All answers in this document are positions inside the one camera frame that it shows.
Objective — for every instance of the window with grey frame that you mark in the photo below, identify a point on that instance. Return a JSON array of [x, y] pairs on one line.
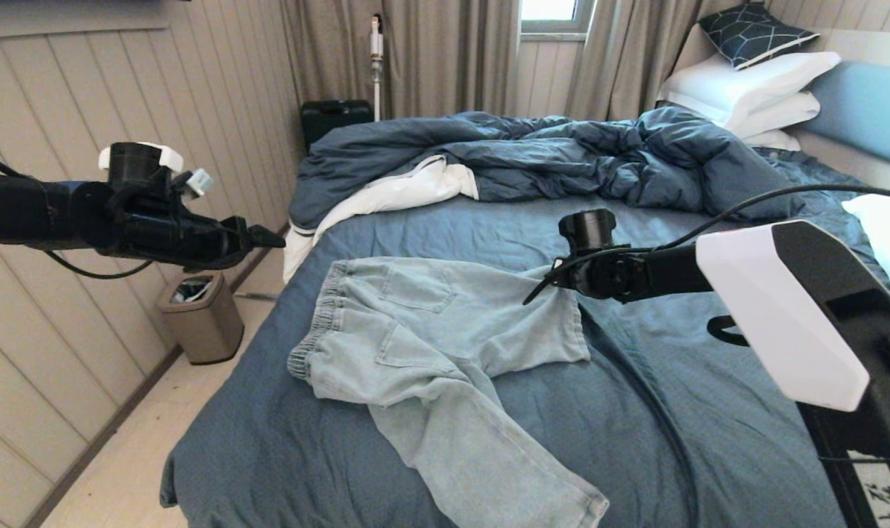
[[551, 15]]

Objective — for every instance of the brown trash bin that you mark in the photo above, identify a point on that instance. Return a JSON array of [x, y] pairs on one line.
[[202, 323]]

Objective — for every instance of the wide beige curtain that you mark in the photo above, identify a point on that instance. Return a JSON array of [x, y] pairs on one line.
[[430, 59]]

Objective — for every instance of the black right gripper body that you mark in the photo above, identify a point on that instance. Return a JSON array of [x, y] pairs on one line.
[[606, 273]]

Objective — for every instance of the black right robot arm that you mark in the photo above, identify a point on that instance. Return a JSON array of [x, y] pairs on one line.
[[804, 315]]

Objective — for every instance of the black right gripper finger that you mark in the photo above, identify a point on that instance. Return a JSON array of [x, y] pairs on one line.
[[555, 270], [540, 292]]

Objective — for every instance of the flat white pillow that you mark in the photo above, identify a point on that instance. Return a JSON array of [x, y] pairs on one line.
[[778, 114]]

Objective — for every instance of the small white pillow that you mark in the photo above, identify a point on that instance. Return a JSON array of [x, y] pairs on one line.
[[771, 141]]

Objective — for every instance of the large white pillow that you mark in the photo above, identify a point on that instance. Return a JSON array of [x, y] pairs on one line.
[[745, 84]]

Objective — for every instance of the beige bed frame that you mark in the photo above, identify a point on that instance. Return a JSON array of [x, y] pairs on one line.
[[855, 158]]

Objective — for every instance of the dark blue white-lined duvet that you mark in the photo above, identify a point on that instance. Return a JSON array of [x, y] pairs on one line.
[[562, 158]]

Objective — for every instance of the dark geometric patterned cushion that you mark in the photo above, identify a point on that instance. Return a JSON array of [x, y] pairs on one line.
[[753, 33]]

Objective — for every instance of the black hard suitcase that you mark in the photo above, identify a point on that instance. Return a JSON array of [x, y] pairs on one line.
[[334, 121]]

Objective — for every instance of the left wrist camera white cap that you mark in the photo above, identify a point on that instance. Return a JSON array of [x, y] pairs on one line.
[[140, 161]]

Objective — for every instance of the light blue denim shorts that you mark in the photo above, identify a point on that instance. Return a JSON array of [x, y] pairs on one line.
[[430, 337]]

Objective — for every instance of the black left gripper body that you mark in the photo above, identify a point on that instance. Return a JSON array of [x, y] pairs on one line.
[[173, 231]]

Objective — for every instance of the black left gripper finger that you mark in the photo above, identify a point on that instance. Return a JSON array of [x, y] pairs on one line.
[[265, 244], [267, 233]]

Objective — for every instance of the narrow beige curtain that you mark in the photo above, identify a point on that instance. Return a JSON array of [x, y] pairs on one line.
[[628, 59]]

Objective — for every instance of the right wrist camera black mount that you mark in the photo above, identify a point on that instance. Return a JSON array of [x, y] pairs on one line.
[[588, 227]]

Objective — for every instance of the blue bed sheet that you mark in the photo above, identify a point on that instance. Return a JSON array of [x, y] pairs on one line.
[[672, 440]]

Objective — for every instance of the light blue padded headboard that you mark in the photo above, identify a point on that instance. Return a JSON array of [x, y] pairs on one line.
[[866, 110]]

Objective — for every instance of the white stick vacuum cleaner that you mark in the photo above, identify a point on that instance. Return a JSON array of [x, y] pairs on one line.
[[376, 66]]

